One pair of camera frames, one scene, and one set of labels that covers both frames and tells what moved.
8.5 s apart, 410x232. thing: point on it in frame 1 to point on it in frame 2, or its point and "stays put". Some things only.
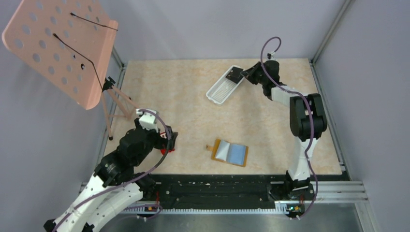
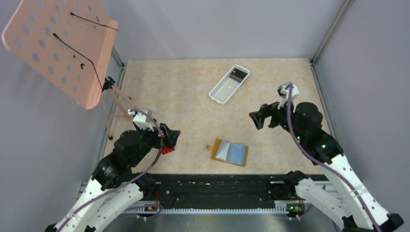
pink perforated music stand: x=70 y=42 stays put
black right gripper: x=251 y=72 to x=269 y=113
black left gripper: x=168 y=137 stays put
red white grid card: x=163 y=151 stays put
